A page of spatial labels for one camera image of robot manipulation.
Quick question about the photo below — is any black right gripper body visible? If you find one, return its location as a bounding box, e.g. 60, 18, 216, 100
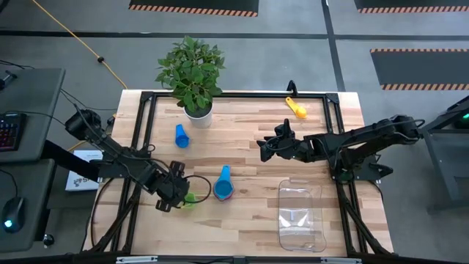
256, 119, 311, 163

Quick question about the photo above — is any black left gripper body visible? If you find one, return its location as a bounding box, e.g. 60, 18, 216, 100
156, 160, 190, 213

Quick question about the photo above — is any green measuring cup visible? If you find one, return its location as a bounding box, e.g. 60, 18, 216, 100
181, 192, 199, 210

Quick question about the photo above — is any small yellow measuring cup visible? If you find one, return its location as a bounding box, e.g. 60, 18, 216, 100
285, 96, 308, 119

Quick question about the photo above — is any light blue measuring cup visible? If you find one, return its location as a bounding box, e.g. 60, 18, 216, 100
213, 164, 235, 201

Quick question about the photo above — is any small blue measuring cup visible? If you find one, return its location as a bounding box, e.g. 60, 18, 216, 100
174, 123, 191, 149

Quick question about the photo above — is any large dark blue measuring cup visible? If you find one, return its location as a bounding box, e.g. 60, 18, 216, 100
213, 183, 236, 202

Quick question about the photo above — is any clear plastic basket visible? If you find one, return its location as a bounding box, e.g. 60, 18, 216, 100
277, 179, 328, 253

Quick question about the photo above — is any white printed booklet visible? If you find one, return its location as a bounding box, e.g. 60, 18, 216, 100
64, 149, 105, 192

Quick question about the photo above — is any black diagonal beam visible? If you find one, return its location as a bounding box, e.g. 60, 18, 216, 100
43, 140, 106, 181

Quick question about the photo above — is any green plant in white pot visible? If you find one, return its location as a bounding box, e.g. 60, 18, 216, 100
155, 35, 226, 129

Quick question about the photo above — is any black metal cart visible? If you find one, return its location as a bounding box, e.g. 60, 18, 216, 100
402, 95, 469, 213

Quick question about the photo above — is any black hazard-striped floor mat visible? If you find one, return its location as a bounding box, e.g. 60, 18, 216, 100
369, 48, 469, 91
128, 0, 259, 18
354, 0, 469, 15

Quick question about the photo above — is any black computer mouse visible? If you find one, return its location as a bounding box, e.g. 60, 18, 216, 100
1, 197, 26, 234

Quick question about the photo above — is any grey desk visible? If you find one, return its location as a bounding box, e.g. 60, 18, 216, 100
0, 67, 67, 254

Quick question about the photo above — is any black backlit keyboard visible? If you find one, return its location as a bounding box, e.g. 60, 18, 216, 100
0, 112, 27, 153

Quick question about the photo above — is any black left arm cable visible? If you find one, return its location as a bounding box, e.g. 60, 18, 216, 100
182, 174, 213, 205

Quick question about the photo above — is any black aluminium table frame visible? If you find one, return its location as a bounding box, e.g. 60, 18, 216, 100
80, 89, 395, 264

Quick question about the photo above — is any silver metal bracket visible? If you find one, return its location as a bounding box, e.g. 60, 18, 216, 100
116, 256, 158, 264
320, 257, 362, 264

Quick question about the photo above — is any thin black floor cable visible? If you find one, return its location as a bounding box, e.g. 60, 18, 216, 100
60, 89, 118, 111

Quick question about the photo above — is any yellow extension cable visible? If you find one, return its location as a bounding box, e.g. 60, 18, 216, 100
31, 0, 129, 90

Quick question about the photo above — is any black desk clamp handle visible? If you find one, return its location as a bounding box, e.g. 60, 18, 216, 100
0, 70, 18, 91

